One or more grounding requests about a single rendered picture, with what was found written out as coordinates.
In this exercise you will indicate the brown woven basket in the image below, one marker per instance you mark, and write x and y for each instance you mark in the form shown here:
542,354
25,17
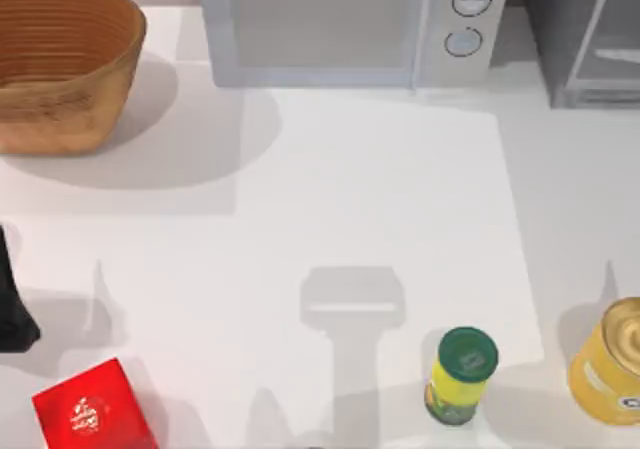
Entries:
60,69

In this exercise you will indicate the pale microwave oven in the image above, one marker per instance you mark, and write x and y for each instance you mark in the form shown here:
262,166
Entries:
320,24

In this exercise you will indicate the red box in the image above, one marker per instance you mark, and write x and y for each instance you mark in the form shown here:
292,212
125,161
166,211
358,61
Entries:
92,409

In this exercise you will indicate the yellow can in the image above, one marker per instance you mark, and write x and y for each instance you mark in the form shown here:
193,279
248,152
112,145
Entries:
607,364

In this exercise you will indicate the yellow jar with green lid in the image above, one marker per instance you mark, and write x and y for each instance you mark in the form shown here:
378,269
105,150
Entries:
462,376

